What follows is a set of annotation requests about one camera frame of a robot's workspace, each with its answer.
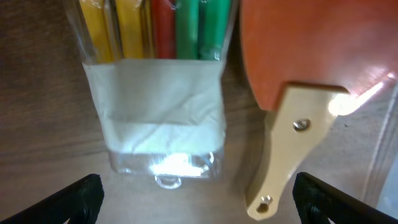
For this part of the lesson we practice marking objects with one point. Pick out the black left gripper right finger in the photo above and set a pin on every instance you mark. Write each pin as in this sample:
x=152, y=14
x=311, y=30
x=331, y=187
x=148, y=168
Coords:
x=318, y=202

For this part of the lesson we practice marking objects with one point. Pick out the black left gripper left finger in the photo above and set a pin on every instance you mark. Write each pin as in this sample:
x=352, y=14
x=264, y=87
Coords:
x=80, y=202

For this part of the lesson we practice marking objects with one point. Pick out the clear plastic container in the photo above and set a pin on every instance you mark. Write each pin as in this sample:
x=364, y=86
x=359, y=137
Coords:
x=384, y=154

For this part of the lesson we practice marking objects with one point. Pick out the clear screwdriver set case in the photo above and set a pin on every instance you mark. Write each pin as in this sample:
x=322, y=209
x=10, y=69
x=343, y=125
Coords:
x=154, y=68

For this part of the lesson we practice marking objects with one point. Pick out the orange scraper wooden handle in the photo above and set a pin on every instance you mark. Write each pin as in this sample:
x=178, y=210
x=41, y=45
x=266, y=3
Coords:
x=309, y=62

